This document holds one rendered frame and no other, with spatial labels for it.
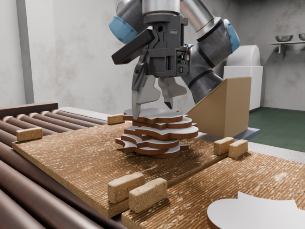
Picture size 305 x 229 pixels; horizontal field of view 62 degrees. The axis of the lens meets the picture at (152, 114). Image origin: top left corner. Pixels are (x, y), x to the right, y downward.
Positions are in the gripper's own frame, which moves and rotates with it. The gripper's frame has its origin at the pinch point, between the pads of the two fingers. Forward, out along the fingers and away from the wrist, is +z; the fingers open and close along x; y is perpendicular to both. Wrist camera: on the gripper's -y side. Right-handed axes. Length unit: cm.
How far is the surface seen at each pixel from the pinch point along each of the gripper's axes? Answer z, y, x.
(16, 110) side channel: 8, -73, 11
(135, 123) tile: 1.4, -1.3, -4.4
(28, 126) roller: 10, -51, 2
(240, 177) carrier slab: 7.8, 20.4, -5.0
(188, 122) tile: 0.8, 8.5, 0.0
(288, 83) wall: 36, -17, 690
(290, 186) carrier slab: 7.8, 27.8, -4.3
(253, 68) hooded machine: -3, -85, 575
